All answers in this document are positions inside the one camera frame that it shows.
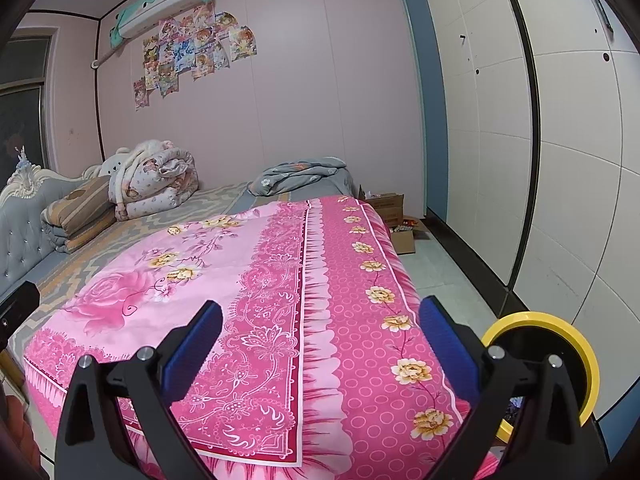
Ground pink floral bed sheet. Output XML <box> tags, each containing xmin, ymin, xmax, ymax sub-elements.
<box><xmin>23</xmin><ymin>196</ymin><xmax>470</xmax><ymax>479</ymax></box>

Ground grey tufted headboard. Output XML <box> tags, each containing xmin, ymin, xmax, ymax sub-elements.
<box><xmin>0</xmin><ymin>165</ymin><xmax>87</xmax><ymax>300</ymax></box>

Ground wall air conditioner with cover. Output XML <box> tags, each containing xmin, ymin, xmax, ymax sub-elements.
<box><xmin>110</xmin><ymin>0</ymin><xmax>210</xmax><ymax>49</ymax></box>

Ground folded white floral quilt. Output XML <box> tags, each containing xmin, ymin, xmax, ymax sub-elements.
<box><xmin>93</xmin><ymin>140</ymin><xmax>200</xmax><ymax>222</ymax></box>

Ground yellow rimmed black trash bin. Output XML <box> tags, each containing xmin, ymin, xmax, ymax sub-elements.
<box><xmin>480</xmin><ymin>311</ymin><xmax>601</xmax><ymax>426</ymax></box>

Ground open cardboard box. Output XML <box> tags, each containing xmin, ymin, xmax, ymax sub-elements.
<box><xmin>358</xmin><ymin>188</ymin><xmax>428</xmax><ymax>256</ymax></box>

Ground white wardrobe sliding doors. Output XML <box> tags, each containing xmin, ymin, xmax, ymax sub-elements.
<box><xmin>405</xmin><ymin>0</ymin><xmax>639</xmax><ymax>419</ymax></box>

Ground dark window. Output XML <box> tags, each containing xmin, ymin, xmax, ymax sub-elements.
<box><xmin>0</xmin><ymin>36</ymin><xmax>51</xmax><ymax>188</ymax></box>

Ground folded brown striped blanket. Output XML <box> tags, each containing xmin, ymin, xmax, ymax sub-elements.
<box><xmin>40</xmin><ymin>176</ymin><xmax>116</xmax><ymax>254</ymax></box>

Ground grey floral pillow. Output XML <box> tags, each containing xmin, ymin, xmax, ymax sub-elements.
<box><xmin>247</xmin><ymin>156</ymin><xmax>355</xmax><ymax>197</ymax></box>

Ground cartoon posters on wall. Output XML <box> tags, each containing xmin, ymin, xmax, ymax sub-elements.
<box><xmin>132</xmin><ymin>2</ymin><xmax>258</xmax><ymax>110</ymax></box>

